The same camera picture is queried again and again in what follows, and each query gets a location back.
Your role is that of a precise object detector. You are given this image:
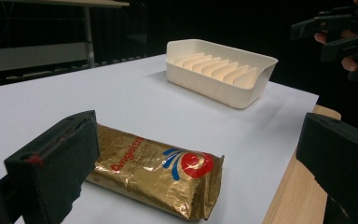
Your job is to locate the white plastic divider tray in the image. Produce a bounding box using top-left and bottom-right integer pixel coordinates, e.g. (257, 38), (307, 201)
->
(165, 38), (279, 110)

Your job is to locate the white background desk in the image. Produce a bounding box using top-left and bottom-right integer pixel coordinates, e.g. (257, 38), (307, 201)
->
(0, 0), (131, 90)

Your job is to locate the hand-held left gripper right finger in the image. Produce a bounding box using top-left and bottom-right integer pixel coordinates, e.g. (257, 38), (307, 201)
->
(296, 112), (358, 224)

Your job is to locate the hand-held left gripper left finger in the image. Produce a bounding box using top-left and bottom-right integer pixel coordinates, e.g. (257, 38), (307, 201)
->
(4, 109), (102, 224)

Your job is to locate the gold foil snack packet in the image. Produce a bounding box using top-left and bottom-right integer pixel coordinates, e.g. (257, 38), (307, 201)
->
(85, 123), (226, 222)

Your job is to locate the white table cover sheet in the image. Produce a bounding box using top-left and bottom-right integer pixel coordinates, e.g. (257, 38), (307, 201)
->
(0, 53), (320, 224)

